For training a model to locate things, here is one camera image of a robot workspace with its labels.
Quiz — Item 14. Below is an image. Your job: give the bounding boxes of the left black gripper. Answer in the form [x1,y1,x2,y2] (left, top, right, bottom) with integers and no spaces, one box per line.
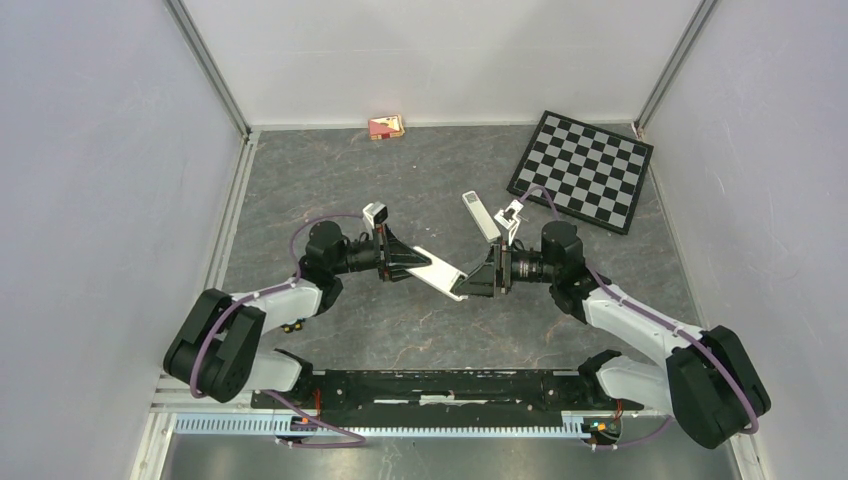
[330,223,432,282]

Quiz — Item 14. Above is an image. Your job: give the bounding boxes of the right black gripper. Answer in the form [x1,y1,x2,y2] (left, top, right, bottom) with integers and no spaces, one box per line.
[454,238,558,300]

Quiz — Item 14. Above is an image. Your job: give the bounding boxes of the white remote red buttons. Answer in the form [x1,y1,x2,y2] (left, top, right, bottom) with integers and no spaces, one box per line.
[407,246,468,302]

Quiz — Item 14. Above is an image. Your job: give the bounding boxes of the slim white remote control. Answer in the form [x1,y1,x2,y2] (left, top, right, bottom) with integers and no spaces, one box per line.
[462,190,501,243]

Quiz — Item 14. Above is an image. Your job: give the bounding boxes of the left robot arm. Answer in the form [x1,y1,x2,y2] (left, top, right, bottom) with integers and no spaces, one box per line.
[163,218,432,408]

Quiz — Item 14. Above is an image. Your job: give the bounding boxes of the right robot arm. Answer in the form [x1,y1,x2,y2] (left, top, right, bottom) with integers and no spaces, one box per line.
[451,221,771,449]

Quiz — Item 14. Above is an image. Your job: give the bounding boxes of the red yellow small box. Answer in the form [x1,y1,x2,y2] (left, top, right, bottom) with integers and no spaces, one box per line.
[368,114,405,140]

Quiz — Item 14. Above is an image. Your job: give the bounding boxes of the blue owl toy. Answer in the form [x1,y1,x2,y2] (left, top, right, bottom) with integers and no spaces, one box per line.
[280,319,306,334]

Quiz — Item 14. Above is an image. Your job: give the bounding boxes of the black white chessboard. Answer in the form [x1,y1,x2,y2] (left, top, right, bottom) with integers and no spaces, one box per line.
[506,110,653,235]

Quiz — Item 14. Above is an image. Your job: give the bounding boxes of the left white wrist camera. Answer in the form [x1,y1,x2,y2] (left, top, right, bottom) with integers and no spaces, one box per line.
[362,201,388,244]

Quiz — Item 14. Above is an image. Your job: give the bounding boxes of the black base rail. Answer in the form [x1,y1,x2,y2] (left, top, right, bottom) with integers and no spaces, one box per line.
[284,369,644,428]

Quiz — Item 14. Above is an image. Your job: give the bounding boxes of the white cable duct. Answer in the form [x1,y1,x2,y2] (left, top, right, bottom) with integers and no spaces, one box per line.
[173,413,620,440]

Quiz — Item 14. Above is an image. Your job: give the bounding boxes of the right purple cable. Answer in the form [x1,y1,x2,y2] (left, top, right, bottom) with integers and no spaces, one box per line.
[519,184,761,452]

